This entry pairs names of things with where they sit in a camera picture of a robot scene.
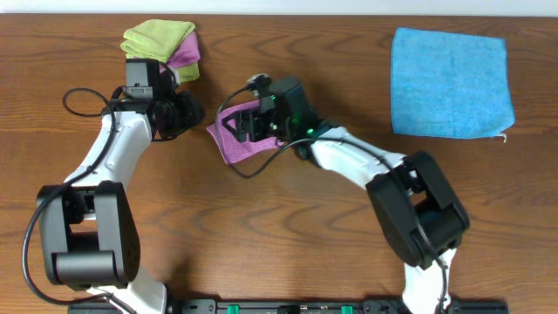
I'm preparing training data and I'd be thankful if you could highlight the purple microfiber cloth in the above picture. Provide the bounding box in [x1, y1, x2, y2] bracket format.
[218, 100, 282, 164]

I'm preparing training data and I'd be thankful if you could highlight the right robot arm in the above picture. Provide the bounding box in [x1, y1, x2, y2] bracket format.
[214, 73, 470, 313]

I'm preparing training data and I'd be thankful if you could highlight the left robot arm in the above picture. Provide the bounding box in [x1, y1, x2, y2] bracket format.
[34, 92, 204, 313]

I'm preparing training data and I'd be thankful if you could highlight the bottom folded green cloth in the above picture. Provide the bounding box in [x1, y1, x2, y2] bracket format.
[126, 53, 201, 84]

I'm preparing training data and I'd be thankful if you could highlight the folded green cloth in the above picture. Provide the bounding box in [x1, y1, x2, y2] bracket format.
[120, 19, 195, 62]
[126, 53, 201, 84]

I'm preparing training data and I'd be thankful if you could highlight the top folded green cloth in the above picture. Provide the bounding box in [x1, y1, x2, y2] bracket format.
[120, 19, 195, 62]

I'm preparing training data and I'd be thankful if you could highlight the blue microfiber cloth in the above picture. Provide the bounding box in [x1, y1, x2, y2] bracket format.
[391, 28, 515, 140]

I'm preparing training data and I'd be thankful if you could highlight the right black cable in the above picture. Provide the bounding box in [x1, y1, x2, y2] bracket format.
[214, 85, 450, 314]

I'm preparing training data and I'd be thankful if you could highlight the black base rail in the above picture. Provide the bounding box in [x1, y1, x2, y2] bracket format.
[67, 297, 510, 314]

